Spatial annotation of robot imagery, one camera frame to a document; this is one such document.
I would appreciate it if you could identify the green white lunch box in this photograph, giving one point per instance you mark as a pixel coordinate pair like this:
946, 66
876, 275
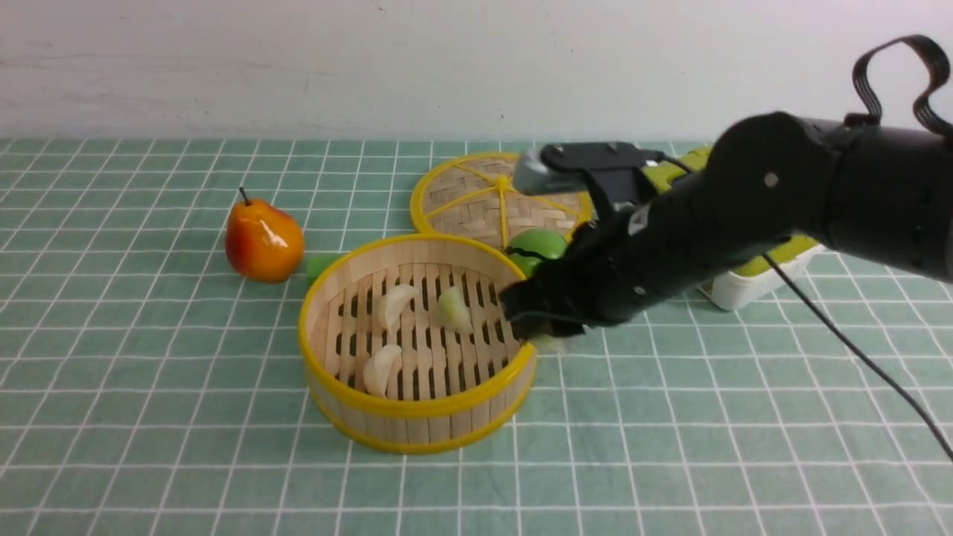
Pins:
737, 288

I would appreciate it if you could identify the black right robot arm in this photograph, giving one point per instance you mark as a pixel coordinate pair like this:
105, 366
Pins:
881, 194

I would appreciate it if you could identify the green checkered tablecloth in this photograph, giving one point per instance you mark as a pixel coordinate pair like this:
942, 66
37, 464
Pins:
147, 390

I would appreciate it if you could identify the greenish dumpling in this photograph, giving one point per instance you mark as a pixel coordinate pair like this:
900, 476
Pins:
452, 311
549, 345

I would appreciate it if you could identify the green cube block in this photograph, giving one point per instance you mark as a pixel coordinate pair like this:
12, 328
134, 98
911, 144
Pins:
318, 263

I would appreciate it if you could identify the orange red toy pear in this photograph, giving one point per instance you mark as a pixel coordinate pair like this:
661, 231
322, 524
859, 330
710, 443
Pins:
262, 243

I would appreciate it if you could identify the woven bamboo steamer lid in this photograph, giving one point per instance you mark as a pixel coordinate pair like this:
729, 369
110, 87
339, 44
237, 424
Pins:
473, 197

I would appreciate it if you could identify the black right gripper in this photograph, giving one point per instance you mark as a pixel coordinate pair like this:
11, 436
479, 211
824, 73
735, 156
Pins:
593, 284

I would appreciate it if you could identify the white dumpling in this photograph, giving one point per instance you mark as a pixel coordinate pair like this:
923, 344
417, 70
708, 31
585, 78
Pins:
392, 303
381, 369

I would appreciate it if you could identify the bamboo steamer tray yellow rim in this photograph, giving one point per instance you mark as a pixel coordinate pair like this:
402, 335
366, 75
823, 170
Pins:
453, 389

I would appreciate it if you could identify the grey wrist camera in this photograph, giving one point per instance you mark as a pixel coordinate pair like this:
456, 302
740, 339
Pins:
532, 177

